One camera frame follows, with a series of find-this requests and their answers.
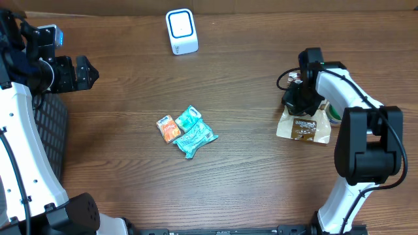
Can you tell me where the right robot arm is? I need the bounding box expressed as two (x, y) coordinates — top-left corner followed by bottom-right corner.
(277, 48), (408, 234)

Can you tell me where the grey plastic mesh basket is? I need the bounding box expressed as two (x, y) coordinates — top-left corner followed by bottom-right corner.
(33, 93), (69, 183)

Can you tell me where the green lid jar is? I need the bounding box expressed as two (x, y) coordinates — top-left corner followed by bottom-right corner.
(325, 102), (342, 126)

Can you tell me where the teal snack packet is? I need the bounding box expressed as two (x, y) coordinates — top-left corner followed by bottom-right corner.
(173, 119), (218, 159)

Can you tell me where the orange tissue pack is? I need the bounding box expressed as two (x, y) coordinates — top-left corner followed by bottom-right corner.
(156, 115), (181, 143)

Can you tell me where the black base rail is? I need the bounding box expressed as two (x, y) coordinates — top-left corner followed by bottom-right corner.
(138, 225), (327, 235)

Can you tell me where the green tissue pack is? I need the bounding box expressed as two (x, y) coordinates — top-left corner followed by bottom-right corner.
(175, 105), (202, 133)

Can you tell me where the brown snack pouch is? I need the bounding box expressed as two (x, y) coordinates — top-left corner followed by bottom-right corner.
(276, 72), (332, 144)

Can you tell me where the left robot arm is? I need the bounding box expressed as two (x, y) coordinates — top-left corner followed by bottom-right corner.
(1, 9), (136, 234)

